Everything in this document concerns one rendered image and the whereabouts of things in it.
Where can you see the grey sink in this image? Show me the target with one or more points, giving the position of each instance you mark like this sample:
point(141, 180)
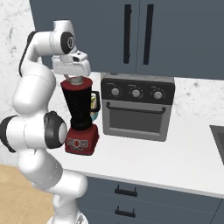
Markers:
point(218, 140)

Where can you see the red blender lid grey cap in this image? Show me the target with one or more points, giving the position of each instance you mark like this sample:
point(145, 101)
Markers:
point(76, 85)

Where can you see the silver toaster oven knob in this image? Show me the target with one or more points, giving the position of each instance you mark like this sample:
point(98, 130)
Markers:
point(115, 92)
point(157, 94)
point(136, 93)

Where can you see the blue grey drawer front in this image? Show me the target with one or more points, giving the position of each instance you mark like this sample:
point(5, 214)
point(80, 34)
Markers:
point(175, 198)
point(163, 217)

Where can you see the blue grey base cupboard door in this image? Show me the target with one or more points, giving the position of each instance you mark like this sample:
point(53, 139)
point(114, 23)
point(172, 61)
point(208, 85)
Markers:
point(220, 214)

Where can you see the toaster oven glass door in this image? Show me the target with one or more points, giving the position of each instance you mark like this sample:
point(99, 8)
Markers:
point(135, 119)

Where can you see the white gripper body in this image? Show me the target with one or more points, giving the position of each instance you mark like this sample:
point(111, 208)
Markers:
point(71, 68)

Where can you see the red blender with black jar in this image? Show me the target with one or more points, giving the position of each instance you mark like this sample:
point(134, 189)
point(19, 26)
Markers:
point(80, 137)

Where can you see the teal bowl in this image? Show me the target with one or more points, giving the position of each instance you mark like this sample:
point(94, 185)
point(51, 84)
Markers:
point(94, 116)

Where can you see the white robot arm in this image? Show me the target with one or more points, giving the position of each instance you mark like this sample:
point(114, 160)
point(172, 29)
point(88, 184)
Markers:
point(33, 99)

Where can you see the yellow green jar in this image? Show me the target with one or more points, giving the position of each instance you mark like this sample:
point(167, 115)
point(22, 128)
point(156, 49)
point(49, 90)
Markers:
point(93, 102)

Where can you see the grey toaster oven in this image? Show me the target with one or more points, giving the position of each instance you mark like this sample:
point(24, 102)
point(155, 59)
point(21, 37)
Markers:
point(137, 105)

